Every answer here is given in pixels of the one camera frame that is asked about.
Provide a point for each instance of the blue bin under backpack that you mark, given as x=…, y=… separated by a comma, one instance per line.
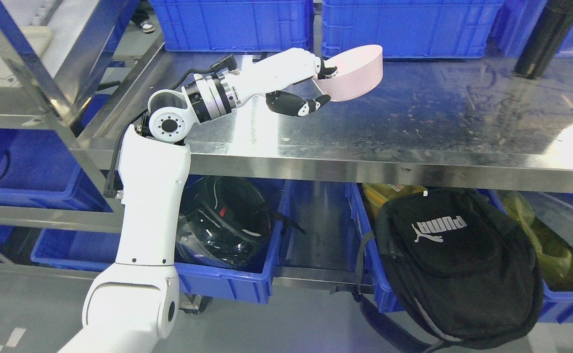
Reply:
x=558, y=301

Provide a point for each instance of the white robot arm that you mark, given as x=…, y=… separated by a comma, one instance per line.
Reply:
x=133, y=304

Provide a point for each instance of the steel shelf rack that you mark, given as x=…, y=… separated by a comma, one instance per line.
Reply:
x=55, y=93

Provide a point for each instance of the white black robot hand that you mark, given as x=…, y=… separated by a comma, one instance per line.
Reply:
x=270, y=76

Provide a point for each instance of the black helmet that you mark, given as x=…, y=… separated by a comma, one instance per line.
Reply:
x=225, y=222

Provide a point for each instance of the black thermos bottle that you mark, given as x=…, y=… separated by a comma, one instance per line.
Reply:
x=553, y=25

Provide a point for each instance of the blue crate top left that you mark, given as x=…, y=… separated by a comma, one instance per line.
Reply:
x=235, y=26

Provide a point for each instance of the black Puma backpack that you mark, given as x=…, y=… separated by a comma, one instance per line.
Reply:
x=463, y=270

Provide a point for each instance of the pink plastic bowl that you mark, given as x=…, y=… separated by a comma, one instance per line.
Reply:
x=359, y=70

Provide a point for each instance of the blue bin holding helmet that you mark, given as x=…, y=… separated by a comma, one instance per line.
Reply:
x=254, y=285

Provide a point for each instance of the blue crate top right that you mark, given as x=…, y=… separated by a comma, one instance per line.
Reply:
x=409, y=29

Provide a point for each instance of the blue crate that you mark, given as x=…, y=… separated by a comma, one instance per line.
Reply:
x=235, y=26
x=409, y=29

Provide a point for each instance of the blue bin left lower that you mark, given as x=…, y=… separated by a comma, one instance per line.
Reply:
x=75, y=250

